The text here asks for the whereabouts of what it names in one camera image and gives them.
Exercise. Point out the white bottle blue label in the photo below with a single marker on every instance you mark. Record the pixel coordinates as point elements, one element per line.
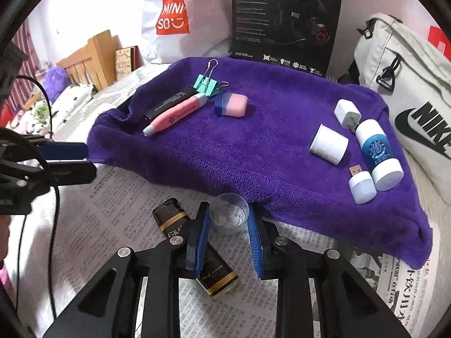
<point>378,151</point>

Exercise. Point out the green binder clip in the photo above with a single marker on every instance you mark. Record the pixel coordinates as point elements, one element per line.
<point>206,84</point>

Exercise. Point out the wooden headboard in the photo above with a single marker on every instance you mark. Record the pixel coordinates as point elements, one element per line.
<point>95,60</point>

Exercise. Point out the purple towel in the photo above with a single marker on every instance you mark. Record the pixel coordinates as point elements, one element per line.
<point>264,141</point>

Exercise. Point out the newspaper with small print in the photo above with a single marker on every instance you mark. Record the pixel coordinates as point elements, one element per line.
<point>116,197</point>

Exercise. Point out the white shopping bag red logo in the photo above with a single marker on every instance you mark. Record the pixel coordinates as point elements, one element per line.
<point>197,42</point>

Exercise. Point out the black perfume bottle gold bands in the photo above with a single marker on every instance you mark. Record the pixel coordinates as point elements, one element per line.
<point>169,218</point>

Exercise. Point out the small white USB light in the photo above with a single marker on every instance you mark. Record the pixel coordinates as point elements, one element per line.
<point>363,186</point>

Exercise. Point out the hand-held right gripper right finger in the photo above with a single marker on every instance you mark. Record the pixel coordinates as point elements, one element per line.
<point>254,239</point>

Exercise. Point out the white cup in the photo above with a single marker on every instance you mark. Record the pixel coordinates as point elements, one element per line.
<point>329,144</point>

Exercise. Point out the usb stick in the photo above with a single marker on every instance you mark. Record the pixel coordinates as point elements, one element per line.
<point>355,169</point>

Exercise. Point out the purple plush toy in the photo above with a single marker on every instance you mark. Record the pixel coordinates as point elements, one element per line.
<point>56,79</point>

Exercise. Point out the white charger plug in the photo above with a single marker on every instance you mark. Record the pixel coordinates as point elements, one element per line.
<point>345,111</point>

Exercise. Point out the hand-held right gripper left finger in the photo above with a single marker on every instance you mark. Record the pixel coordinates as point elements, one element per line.
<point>201,239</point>

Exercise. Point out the blue and pink eraser case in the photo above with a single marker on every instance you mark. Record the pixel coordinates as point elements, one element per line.
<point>232,105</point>

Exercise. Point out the pink pen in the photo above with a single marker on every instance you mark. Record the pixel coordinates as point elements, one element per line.
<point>176,114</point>

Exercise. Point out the newspaper with large headline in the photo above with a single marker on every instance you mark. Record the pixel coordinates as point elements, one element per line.
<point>405,281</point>

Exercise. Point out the clear plastic cap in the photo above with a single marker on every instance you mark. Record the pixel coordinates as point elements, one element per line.
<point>229,214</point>

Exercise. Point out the black pen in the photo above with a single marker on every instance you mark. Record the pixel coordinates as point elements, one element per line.
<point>165,104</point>

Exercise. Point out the red box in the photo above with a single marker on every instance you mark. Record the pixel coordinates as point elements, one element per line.
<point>437,42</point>

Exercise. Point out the black headset box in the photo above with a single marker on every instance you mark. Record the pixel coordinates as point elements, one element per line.
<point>267,24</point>

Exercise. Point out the panda print pillow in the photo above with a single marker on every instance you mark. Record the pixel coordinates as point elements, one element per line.
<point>75,98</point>

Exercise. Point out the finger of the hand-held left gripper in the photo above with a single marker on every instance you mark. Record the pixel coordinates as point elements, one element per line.
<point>67,151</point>
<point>74,174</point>

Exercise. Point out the patterned book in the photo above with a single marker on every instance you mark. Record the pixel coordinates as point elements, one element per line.
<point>124,63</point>

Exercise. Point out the white sports bag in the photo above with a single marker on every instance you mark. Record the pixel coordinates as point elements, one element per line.
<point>408,77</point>

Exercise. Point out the striped curtain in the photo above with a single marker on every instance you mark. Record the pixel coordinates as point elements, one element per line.
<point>24,67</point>

